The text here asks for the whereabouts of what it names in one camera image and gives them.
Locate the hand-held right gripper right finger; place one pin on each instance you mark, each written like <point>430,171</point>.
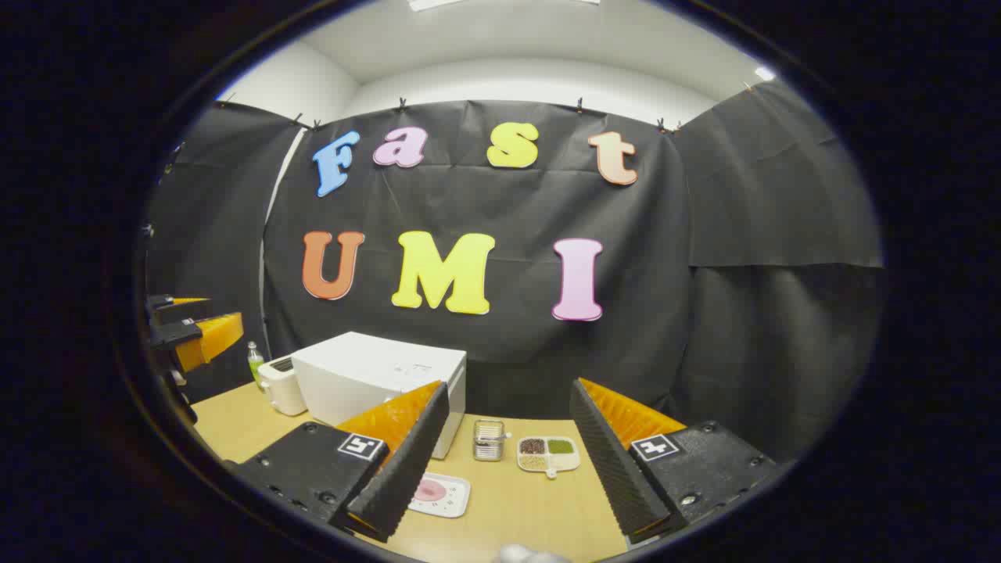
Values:
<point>614,461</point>

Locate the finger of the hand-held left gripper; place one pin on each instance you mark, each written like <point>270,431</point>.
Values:
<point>168,302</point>
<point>211,336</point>

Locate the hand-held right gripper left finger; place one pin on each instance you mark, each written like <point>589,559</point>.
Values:
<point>407,461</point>

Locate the white plate of pink food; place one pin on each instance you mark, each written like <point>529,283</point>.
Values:
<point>438,494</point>

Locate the white microwave oven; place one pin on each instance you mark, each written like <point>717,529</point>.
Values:
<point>367,375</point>

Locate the green drink bottle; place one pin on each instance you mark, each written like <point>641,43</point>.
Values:
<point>255,366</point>

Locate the divided dish of grains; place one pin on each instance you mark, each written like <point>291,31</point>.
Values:
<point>547,455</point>

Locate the white toaster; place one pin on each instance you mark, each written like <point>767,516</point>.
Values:
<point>280,387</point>

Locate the ceiling light panel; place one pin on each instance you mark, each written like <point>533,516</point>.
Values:
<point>765,73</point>
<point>430,3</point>

